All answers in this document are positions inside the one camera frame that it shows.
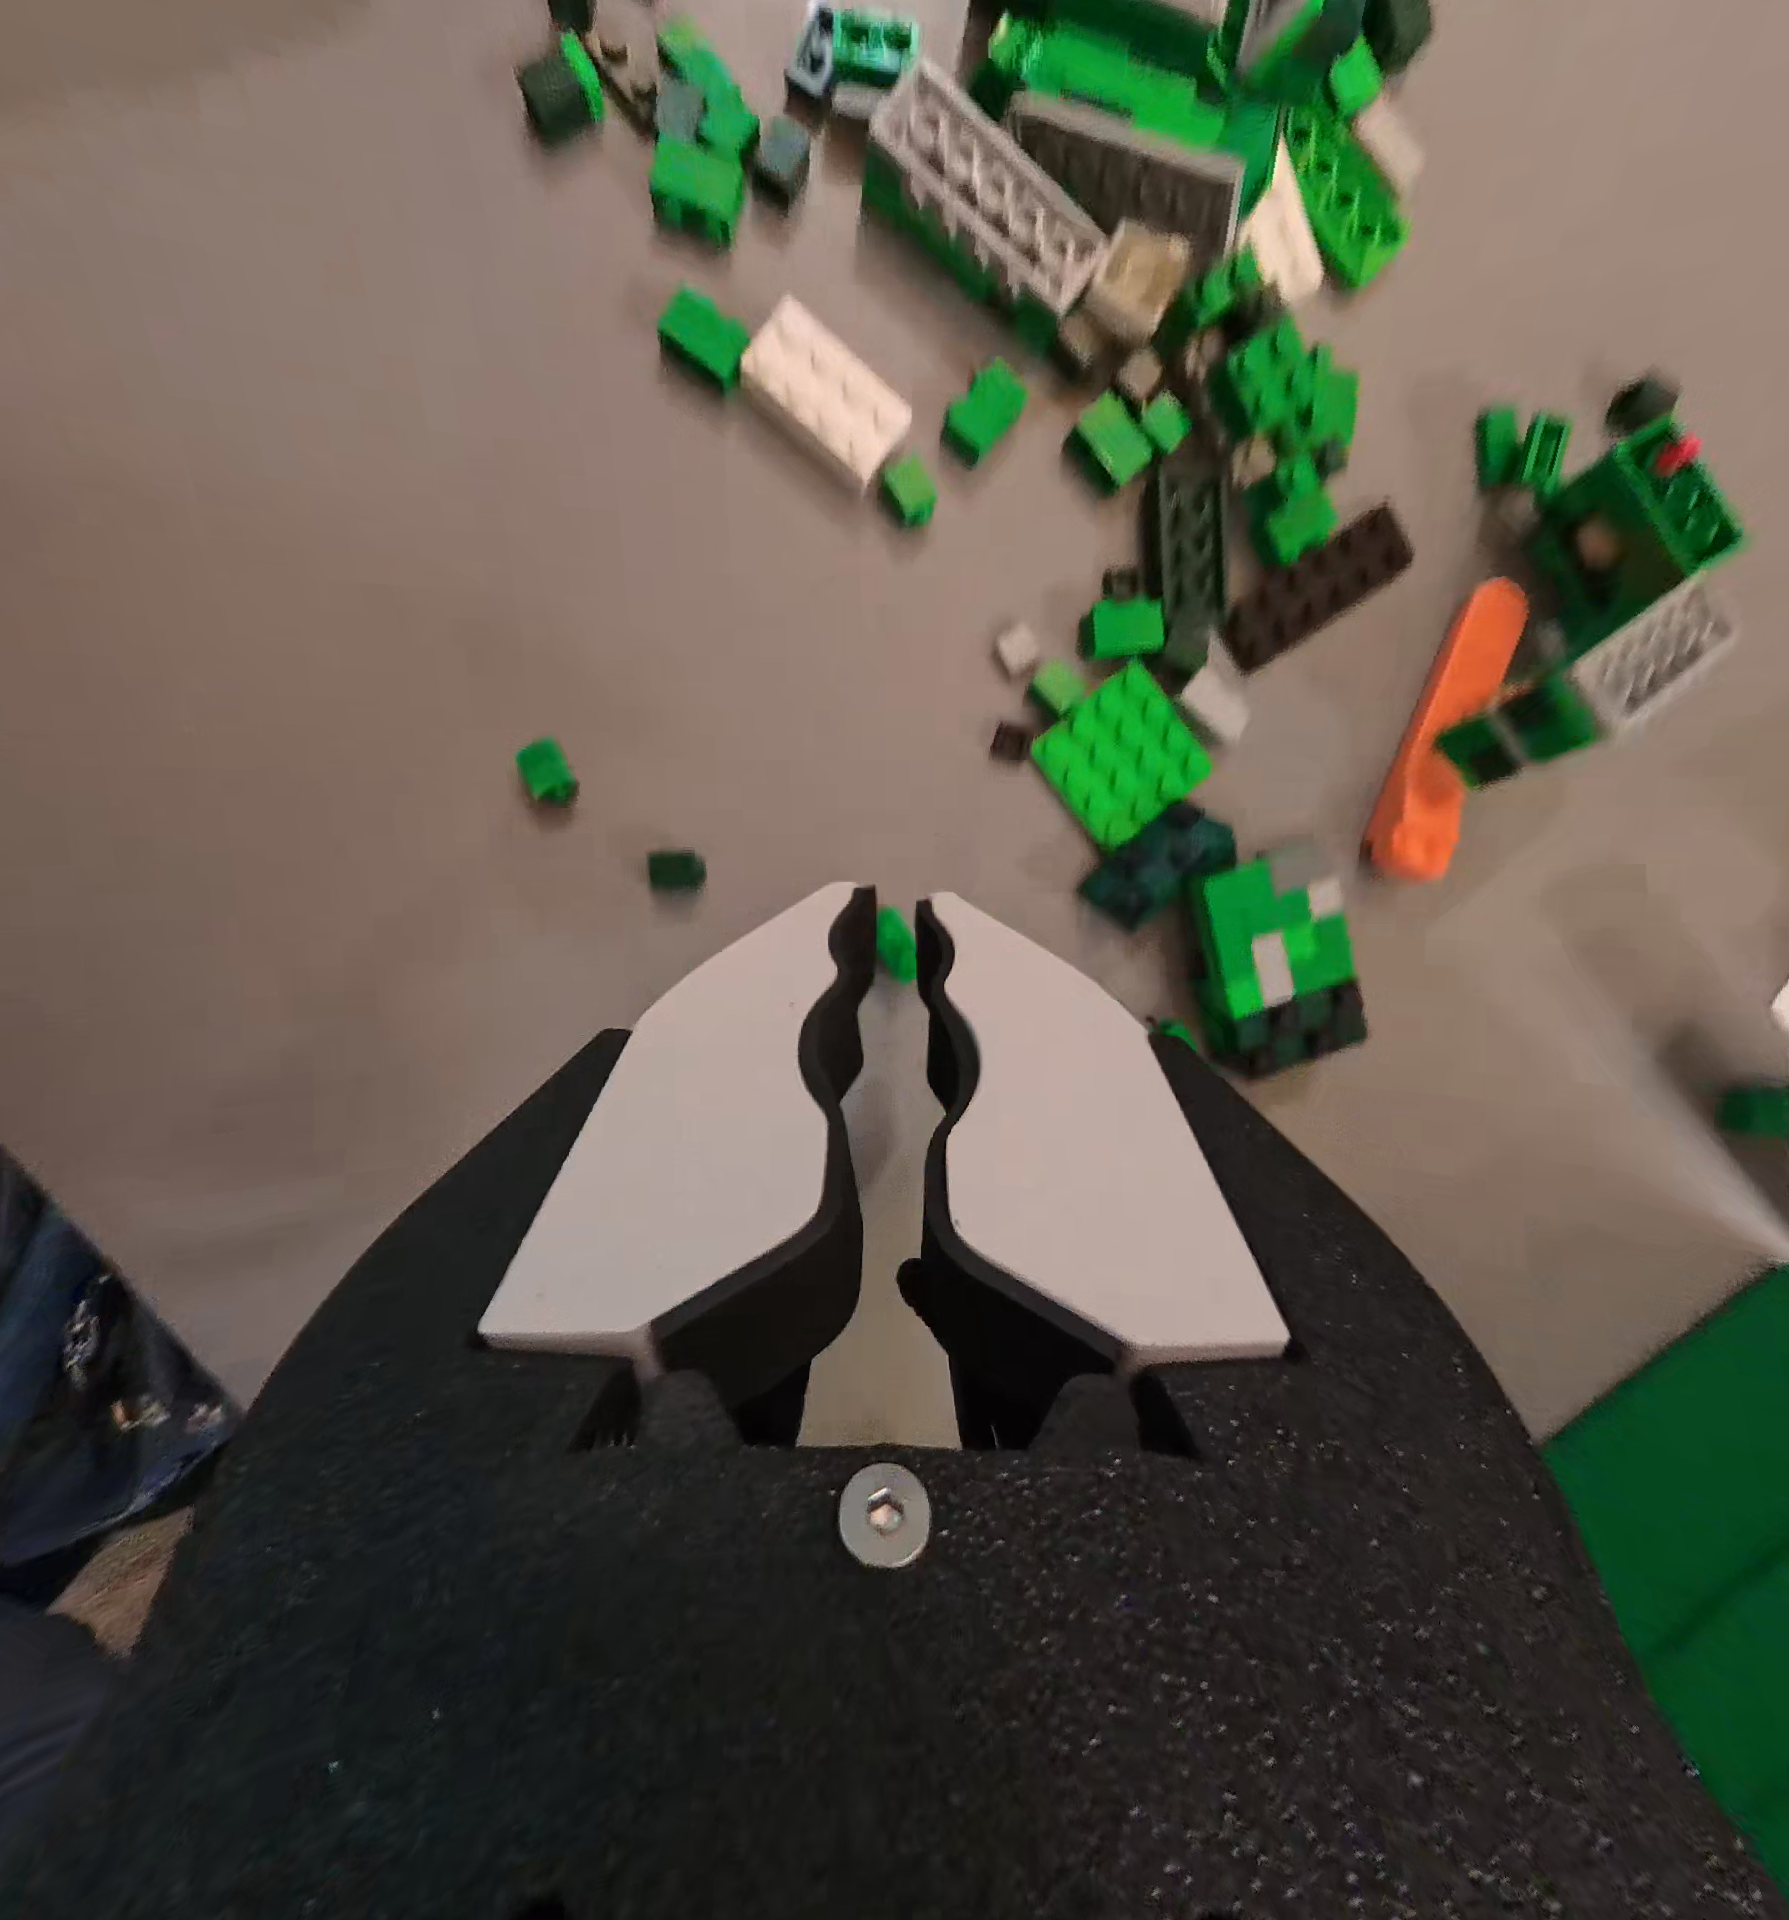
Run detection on large grey toy brick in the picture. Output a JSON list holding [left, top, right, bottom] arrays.
[[866, 61, 1111, 318]]

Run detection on green and grey brick assembly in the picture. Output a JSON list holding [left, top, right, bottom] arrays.
[[1434, 409, 1749, 792]]

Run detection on pile of green toy bricks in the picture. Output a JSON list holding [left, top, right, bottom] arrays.
[[516, 0, 1437, 678]]

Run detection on large green baseplate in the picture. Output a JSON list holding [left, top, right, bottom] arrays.
[[1539, 1265, 1789, 1920]]

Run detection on person's leg in blue jeans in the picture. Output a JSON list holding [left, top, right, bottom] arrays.
[[0, 1072, 243, 1920]]

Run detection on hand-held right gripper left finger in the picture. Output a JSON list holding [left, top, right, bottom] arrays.
[[478, 887, 879, 1406]]

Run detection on dark green long brick plate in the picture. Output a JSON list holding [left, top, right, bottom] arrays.
[[1144, 450, 1231, 671]]

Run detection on tan toy brick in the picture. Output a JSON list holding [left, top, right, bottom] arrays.
[[1087, 222, 1192, 343]]

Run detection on bright green square brick plate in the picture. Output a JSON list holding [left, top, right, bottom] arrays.
[[1026, 660, 1216, 851]]

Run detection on green checkered toy brick cube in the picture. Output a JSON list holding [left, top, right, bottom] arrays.
[[1192, 844, 1370, 1080]]

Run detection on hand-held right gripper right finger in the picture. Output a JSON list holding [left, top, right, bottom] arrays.
[[915, 893, 1293, 1428]]

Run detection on white toy brick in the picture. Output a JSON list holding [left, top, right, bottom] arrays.
[[741, 295, 915, 491], [1243, 142, 1331, 306]]

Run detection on orange brick separator tool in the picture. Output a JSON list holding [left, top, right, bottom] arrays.
[[1363, 578, 1530, 881]]

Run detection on black toy brick plate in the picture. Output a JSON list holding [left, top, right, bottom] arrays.
[[1221, 505, 1416, 673]]

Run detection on dark green square brick plate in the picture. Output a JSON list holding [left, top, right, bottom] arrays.
[[1081, 808, 1238, 930]]

